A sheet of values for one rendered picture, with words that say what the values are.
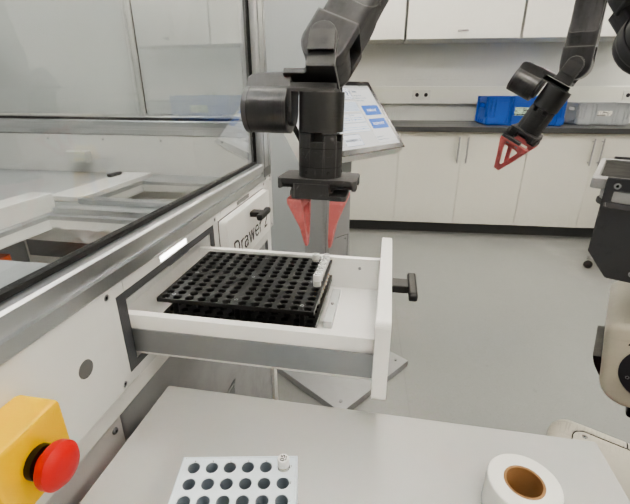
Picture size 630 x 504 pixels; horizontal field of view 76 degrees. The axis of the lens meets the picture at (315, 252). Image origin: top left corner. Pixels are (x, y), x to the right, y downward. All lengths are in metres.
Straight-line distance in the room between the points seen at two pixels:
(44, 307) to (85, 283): 0.06
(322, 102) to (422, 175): 3.03
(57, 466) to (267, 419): 0.26
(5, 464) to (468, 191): 3.45
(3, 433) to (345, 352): 0.33
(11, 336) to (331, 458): 0.36
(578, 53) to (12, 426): 1.09
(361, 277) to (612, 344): 0.44
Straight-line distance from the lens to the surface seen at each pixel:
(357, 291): 0.72
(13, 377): 0.47
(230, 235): 0.82
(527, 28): 3.95
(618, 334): 0.86
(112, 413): 0.61
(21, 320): 0.45
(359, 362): 0.51
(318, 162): 0.51
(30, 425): 0.43
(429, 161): 3.49
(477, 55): 4.21
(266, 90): 0.54
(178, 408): 0.62
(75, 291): 0.51
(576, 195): 3.91
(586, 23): 1.08
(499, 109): 3.71
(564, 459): 0.61
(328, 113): 0.51
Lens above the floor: 1.17
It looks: 22 degrees down
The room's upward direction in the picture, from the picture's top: straight up
